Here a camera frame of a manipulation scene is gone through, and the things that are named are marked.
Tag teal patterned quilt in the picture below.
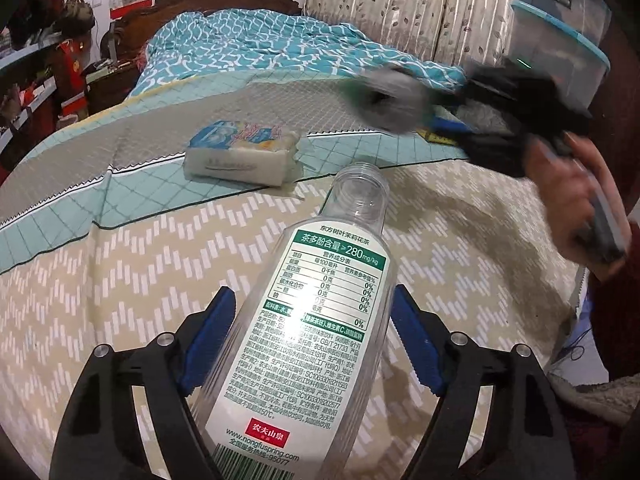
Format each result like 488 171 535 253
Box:
131 9 464 96

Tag dark wooden headboard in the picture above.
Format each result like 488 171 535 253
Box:
100 0 302 61

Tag clear plastic bottle green label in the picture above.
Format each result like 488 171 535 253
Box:
195 162 397 479

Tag grey metal shelf rack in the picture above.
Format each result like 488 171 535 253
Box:
1 29 62 179

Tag yellow red flat box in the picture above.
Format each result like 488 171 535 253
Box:
416 129 457 146

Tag crushed green soda can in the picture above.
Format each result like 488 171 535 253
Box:
340 65 435 134

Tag white tissue pack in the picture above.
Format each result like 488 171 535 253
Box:
183 120 303 186

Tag person right hand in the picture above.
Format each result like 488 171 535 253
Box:
525 132 631 282

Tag teal grey bed sheet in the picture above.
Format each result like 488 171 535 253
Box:
1 70 462 270

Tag beige leaf pattern curtain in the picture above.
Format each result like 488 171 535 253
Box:
304 0 513 67

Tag middle clear storage box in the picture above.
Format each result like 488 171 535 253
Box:
506 0 611 108

